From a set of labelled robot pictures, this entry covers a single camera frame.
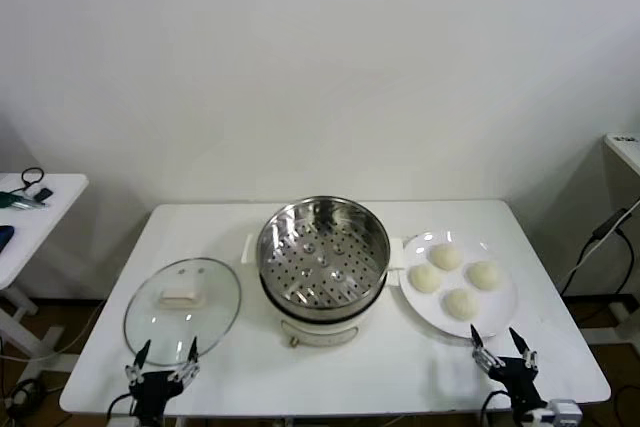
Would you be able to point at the small black device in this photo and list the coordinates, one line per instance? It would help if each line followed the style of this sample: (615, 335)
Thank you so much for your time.
(44, 193)

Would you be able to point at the white side table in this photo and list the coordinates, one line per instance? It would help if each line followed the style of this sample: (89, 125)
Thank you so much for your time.
(62, 189)

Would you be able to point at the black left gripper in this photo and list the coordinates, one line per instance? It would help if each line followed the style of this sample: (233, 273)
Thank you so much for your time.
(152, 394)

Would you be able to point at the floor power strip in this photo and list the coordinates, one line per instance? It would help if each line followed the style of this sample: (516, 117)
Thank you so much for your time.
(17, 395)

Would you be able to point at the silver metal tool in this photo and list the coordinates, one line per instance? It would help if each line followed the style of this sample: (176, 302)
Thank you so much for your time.
(27, 203)

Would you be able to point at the white round plate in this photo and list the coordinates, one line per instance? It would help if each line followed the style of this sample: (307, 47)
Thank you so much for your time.
(500, 312)

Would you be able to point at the dark blue object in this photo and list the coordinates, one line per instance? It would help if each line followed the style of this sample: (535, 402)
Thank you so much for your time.
(5, 237)

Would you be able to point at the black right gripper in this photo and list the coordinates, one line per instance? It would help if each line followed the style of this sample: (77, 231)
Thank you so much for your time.
(515, 379)

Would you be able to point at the stainless steel steamer basket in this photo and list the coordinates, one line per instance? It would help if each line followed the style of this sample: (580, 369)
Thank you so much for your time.
(320, 227)

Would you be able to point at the white steamed baozi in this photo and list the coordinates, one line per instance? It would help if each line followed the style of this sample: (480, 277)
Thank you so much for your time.
(461, 304)
(446, 257)
(483, 275)
(426, 278)

